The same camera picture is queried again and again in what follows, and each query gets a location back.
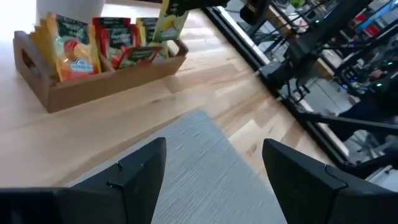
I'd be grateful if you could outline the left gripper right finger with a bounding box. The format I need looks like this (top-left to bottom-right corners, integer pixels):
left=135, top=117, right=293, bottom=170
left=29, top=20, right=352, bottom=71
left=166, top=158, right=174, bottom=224
left=262, top=138, right=398, bottom=224

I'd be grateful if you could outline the brown cardboard box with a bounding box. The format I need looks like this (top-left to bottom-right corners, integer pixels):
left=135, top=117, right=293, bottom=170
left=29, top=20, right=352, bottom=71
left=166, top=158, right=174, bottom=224
left=12, top=29, right=190, bottom=114

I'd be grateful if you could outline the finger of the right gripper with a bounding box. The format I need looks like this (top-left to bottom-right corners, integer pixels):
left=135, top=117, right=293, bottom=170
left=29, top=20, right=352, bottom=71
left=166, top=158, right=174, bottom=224
left=177, top=0, right=231, bottom=11

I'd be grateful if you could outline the black aluminium table frame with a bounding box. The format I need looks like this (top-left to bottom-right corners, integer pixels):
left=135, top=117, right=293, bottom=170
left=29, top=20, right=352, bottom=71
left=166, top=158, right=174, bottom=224
left=201, top=6, right=398, bottom=180

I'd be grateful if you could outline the orange foil tea bag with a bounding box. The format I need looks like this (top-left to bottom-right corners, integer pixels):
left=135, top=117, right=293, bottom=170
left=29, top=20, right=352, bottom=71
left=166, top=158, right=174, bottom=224
left=53, top=14, right=103, bottom=83
left=29, top=17, right=62, bottom=80

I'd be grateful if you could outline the person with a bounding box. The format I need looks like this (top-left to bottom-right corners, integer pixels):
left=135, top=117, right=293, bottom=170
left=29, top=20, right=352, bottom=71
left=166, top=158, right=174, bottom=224
left=329, top=68, right=398, bottom=142

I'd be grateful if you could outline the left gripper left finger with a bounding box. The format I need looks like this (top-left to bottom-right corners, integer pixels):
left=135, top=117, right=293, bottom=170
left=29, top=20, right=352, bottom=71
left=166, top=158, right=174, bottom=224
left=0, top=137, right=167, bottom=224

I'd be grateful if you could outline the green yellow lemon tea bag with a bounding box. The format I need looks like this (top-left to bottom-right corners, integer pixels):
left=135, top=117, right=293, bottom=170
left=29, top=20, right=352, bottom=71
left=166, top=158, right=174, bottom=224
left=136, top=17, right=171, bottom=60
left=153, top=0, right=190, bottom=44

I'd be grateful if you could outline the grey woven placemat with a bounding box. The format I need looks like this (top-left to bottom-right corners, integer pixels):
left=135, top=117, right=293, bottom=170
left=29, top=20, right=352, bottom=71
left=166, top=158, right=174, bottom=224
left=67, top=108, right=289, bottom=224

